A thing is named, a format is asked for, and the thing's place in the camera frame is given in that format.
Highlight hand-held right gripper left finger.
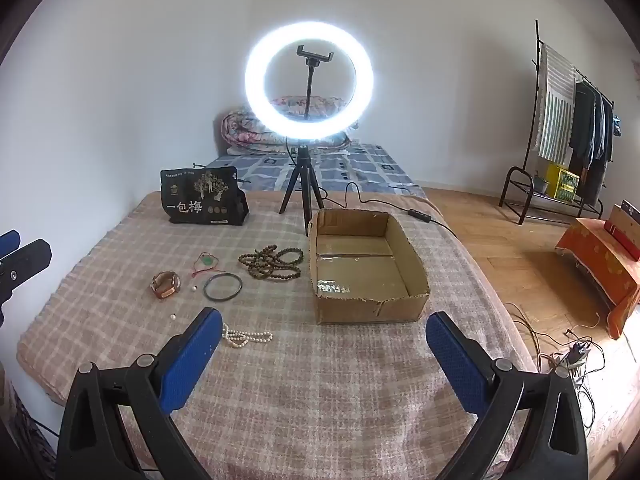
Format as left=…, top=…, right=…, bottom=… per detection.
left=56, top=306, right=223, bottom=480

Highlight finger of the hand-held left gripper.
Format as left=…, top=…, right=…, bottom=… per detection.
left=0, top=240, right=53, bottom=311
left=0, top=230, right=22, bottom=261

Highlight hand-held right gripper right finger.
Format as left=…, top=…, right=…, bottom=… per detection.
left=425, top=311, right=590, bottom=480

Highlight white pearl necklace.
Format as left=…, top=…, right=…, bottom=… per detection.
left=220, top=322, right=274, bottom=348

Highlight dark bangle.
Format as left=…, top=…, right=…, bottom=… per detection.
left=203, top=272, right=243, bottom=303

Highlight brown strap wristwatch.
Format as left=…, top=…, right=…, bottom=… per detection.
left=150, top=271, right=181, bottom=300

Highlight jade pendant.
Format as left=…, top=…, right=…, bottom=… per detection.
left=190, top=252, right=222, bottom=278

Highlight wooden bead necklace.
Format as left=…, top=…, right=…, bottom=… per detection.
left=238, top=245, right=305, bottom=281

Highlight pink plaid blanket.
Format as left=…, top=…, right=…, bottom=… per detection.
left=16, top=190, right=538, bottom=480

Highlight white power strip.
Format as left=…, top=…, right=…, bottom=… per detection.
left=550, top=362, right=586, bottom=386

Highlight black printed snack bag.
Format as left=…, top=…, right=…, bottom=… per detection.
left=160, top=166, right=249, bottom=226

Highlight orange cloth covered stand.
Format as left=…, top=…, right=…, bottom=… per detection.
left=555, top=217, right=640, bottom=340

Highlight black metal clothes rack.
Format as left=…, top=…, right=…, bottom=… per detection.
left=499, top=20, right=618, bottom=226

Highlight yellow green box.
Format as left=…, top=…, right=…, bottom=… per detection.
left=545, top=162, right=581, bottom=204

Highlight red and brown cardboard box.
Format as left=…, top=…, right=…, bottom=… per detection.
left=603, top=200, right=640, bottom=261

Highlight blue patterned bedsheet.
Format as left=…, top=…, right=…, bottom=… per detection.
left=205, top=141, right=428, bottom=198

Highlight black tripod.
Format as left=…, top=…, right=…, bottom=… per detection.
left=278, top=144, right=325, bottom=237

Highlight floral folded quilt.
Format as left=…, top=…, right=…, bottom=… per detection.
left=220, top=110, right=353, bottom=156

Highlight dark hanging clothes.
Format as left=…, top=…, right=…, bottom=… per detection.
left=567, top=80, right=615, bottom=206

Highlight striped hanging cloth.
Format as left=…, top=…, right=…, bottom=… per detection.
left=532, top=44, right=577, bottom=166

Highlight floral pillow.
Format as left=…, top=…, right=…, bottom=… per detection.
left=270, top=95, right=346, bottom=121

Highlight black phone holder on gooseneck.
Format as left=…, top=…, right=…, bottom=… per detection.
left=296, top=45, right=335, bottom=122

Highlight tangle of floor cables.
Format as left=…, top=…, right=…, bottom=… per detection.
left=505, top=302, right=608, bottom=431

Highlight black cable with inline controller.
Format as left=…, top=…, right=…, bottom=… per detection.
left=285, top=135, right=458, bottom=241

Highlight white ring light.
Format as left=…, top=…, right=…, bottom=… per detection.
left=244, top=20, right=374, bottom=141

